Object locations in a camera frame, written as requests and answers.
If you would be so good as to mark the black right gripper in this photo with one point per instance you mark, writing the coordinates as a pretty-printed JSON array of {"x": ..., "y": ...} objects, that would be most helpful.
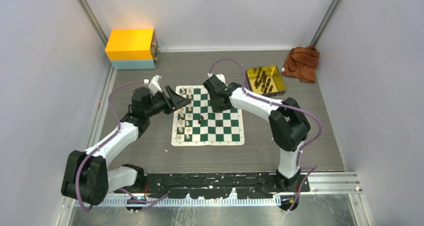
[{"x": 217, "y": 108}]

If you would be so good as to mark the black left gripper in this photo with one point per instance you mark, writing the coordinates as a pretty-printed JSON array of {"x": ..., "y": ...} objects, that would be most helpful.
[{"x": 173, "y": 102}]

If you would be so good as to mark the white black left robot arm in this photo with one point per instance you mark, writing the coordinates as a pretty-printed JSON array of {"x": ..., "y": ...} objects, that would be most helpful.
[{"x": 86, "y": 176}]

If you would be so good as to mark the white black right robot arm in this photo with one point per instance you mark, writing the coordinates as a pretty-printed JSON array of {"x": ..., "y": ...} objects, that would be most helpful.
[{"x": 288, "y": 124}]

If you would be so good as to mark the green white chess mat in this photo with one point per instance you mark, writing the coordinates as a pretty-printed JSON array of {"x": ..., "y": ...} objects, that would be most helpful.
[{"x": 186, "y": 131}]

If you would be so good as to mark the gold metal tin tray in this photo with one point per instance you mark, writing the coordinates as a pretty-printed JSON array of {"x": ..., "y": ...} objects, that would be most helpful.
[{"x": 266, "y": 81}]

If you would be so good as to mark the yellow and teal box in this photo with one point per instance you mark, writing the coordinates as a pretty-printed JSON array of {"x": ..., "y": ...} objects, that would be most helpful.
[{"x": 133, "y": 49}]

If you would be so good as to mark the brown crumpled cloth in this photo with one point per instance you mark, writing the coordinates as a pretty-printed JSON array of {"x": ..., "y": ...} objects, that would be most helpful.
[{"x": 301, "y": 63}]

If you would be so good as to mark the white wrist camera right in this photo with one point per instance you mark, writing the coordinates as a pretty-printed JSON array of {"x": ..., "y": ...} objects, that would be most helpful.
[{"x": 220, "y": 76}]

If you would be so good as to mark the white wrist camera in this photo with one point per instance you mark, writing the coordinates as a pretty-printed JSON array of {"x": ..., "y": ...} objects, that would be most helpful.
[
  {"x": 153, "y": 84},
  {"x": 220, "y": 76}
]

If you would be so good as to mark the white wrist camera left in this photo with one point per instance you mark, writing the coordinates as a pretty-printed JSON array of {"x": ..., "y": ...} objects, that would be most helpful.
[{"x": 153, "y": 84}]

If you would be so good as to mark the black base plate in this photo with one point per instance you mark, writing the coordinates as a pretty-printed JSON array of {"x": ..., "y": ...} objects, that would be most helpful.
[{"x": 246, "y": 185}]

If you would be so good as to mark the aluminium frame rail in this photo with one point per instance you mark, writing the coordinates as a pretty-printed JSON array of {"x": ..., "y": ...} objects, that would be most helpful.
[{"x": 320, "y": 183}]

